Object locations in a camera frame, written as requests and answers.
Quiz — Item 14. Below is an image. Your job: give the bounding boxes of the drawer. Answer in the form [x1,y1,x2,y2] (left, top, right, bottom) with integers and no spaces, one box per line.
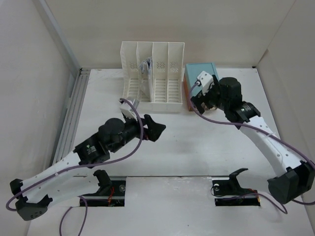
[204,105,217,111]

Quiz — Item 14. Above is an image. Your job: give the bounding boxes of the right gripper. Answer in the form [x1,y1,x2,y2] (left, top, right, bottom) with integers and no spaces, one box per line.
[190,79,229,114]

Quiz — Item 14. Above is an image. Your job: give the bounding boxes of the aluminium rail frame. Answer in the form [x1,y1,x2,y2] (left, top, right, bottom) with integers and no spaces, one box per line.
[48,68,91,167]

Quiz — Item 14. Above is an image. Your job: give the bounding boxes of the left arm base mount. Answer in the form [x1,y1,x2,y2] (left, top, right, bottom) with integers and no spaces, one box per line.
[83,170,126,207]

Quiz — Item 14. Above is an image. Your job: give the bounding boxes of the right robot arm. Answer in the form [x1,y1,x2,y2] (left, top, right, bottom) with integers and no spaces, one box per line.
[190,71,315,204]

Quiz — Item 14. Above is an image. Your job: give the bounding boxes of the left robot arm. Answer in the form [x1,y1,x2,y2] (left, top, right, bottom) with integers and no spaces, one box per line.
[10,114,166,221]

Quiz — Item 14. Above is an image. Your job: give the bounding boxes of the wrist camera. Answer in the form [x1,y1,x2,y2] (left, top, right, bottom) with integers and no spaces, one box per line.
[120,97,139,120]
[197,71,214,95]

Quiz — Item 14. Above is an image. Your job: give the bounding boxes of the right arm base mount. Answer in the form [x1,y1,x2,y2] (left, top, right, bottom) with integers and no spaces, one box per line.
[210,168,260,207]

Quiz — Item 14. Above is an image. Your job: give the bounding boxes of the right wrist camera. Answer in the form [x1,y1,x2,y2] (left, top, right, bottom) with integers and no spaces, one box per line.
[197,71,214,95]

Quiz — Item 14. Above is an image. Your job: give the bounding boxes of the white Canon manual booklet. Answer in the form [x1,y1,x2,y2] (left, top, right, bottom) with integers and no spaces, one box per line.
[139,57,153,101]

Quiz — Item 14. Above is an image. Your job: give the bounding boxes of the white file organizer rack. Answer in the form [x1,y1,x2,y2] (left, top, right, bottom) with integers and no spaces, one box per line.
[120,41,185,113]

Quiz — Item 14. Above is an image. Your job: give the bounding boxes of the teal drawer box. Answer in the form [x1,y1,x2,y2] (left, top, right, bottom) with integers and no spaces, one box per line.
[183,62,219,111]

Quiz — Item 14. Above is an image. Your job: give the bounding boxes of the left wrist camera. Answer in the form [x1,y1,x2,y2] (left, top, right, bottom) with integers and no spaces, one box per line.
[120,97,139,120]

